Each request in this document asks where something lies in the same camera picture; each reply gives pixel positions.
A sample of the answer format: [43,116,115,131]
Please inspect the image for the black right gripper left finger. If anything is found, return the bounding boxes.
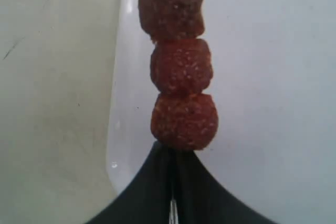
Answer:
[88,142,172,224]

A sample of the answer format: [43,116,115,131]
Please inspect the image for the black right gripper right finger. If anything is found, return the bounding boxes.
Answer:
[173,151,274,224]

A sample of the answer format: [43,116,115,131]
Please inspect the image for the thin metal skewer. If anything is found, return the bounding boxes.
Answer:
[170,149,179,224]

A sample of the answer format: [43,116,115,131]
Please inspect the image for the white rectangular plastic tray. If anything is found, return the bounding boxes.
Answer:
[104,0,336,209]

